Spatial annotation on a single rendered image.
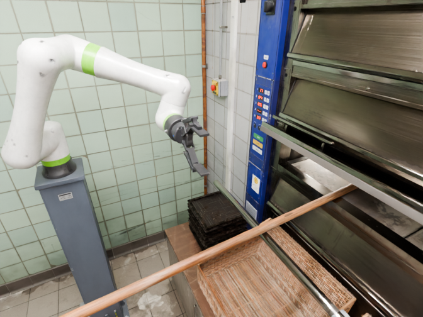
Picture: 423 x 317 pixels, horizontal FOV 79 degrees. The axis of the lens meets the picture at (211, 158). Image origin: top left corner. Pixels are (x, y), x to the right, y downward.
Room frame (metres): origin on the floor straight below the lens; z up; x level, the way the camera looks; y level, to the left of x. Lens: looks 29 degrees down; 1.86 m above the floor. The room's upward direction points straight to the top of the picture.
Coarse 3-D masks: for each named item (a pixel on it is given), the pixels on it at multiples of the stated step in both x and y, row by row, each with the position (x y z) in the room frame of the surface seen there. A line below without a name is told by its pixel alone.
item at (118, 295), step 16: (336, 192) 0.87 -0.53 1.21; (304, 208) 0.77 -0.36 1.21; (272, 224) 0.69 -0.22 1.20; (240, 240) 0.62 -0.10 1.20; (192, 256) 0.55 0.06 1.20; (208, 256) 0.56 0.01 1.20; (160, 272) 0.49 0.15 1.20; (176, 272) 0.50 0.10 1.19; (128, 288) 0.44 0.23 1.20; (144, 288) 0.45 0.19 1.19; (96, 304) 0.40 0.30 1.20; (112, 304) 0.41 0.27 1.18
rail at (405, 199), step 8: (272, 128) 1.03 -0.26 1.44; (288, 136) 0.94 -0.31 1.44; (296, 144) 0.89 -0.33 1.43; (304, 144) 0.86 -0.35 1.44; (312, 152) 0.82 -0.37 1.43; (320, 152) 0.79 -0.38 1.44; (328, 160) 0.76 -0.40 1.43; (336, 160) 0.73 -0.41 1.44; (344, 168) 0.70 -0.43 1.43; (352, 168) 0.69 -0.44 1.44; (360, 176) 0.65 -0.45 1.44; (368, 176) 0.64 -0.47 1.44; (376, 184) 0.61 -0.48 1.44; (384, 184) 0.60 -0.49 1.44; (384, 192) 0.58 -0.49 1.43; (392, 192) 0.57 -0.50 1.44; (400, 192) 0.56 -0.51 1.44; (400, 200) 0.54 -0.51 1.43; (408, 200) 0.53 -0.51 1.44; (416, 200) 0.53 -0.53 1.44; (416, 208) 0.51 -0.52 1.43
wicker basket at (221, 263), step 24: (288, 240) 0.97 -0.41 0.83; (216, 264) 0.94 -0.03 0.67; (264, 264) 1.00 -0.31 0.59; (312, 264) 0.82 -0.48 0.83; (216, 288) 0.86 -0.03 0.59; (240, 288) 0.86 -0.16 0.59; (264, 288) 0.86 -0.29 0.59; (288, 288) 0.84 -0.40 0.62; (336, 288) 0.70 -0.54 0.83; (216, 312) 0.71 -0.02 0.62; (240, 312) 0.73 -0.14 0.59; (264, 312) 0.73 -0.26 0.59; (288, 312) 0.73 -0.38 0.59; (312, 312) 0.71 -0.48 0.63
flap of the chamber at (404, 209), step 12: (264, 132) 1.06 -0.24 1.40; (288, 132) 1.06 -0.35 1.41; (300, 132) 1.10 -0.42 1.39; (288, 144) 0.93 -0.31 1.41; (312, 144) 0.94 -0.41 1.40; (312, 156) 0.81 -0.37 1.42; (336, 156) 0.84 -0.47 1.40; (348, 156) 0.87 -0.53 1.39; (336, 168) 0.72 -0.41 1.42; (360, 168) 0.75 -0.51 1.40; (372, 168) 0.78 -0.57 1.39; (348, 180) 0.67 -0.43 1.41; (360, 180) 0.65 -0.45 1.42; (384, 180) 0.68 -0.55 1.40; (396, 180) 0.70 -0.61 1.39; (372, 192) 0.60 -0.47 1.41; (408, 192) 0.61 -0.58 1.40; (420, 192) 0.63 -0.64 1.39; (396, 204) 0.54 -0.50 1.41; (420, 216) 0.49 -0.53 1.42
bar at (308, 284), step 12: (216, 180) 1.02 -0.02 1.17; (228, 192) 0.92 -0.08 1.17; (240, 204) 0.84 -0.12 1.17; (264, 240) 0.65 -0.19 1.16; (276, 252) 0.60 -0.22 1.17; (288, 264) 0.55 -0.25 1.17; (300, 276) 0.50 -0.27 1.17; (312, 288) 0.46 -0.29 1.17; (324, 300) 0.43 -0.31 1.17; (336, 312) 0.39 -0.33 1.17
